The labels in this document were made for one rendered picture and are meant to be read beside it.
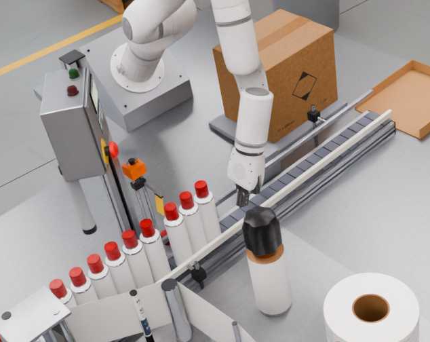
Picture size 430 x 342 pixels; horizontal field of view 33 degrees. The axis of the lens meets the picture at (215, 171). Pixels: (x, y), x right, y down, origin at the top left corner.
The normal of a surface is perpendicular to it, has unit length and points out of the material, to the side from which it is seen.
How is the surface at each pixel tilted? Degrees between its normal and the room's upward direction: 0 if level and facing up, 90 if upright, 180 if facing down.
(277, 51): 0
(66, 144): 90
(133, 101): 41
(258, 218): 0
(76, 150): 90
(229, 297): 0
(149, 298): 90
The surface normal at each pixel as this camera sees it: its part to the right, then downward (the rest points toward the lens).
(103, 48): 0.27, -0.28
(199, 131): -0.16, -0.76
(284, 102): 0.63, 0.41
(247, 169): -0.69, 0.24
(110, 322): 0.21, 0.60
